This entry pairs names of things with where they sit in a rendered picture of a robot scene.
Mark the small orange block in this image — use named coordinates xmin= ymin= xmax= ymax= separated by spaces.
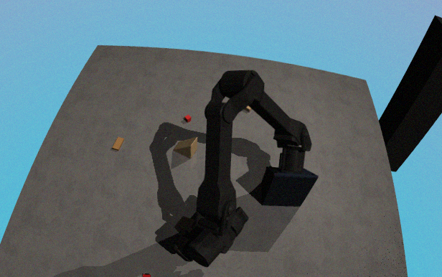
xmin=113 ymin=137 xmax=124 ymax=151

